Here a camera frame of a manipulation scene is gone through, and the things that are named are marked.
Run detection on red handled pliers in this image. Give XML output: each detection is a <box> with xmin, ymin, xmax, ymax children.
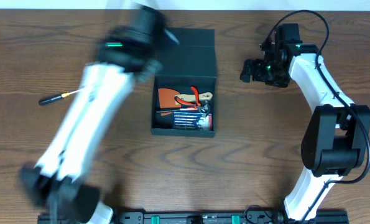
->
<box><xmin>174</xmin><ymin>86</ymin><xmax>213</xmax><ymax>114</ymax></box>

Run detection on dark green lidded box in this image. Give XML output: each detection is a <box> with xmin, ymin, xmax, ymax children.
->
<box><xmin>150</xmin><ymin>28</ymin><xmax>217</xmax><ymax>138</ymax></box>

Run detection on blue precision screwdriver case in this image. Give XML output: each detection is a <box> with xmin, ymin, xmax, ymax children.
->
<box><xmin>173</xmin><ymin>112</ymin><xmax>213</xmax><ymax>131</ymax></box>

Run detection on orange scraper wooden handle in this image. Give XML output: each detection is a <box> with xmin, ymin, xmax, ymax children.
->
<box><xmin>157</xmin><ymin>88</ymin><xmax>214</xmax><ymax>116</ymax></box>

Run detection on black yellow screwdriver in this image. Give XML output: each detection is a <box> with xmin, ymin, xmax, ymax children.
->
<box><xmin>38</xmin><ymin>88</ymin><xmax>82</xmax><ymax>106</ymax></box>

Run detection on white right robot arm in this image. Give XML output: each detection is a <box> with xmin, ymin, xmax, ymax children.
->
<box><xmin>239</xmin><ymin>24</ymin><xmax>370</xmax><ymax>223</ymax></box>

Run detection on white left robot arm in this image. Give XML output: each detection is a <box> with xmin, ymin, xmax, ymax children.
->
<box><xmin>19</xmin><ymin>6</ymin><xmax>178</xmax><ymax>223</ymax></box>

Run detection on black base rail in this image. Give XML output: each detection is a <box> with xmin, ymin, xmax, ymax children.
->
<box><xmin>37</xmin><ymin>209</ymin><xmax>349</xmax><ymax>224</ymax></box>

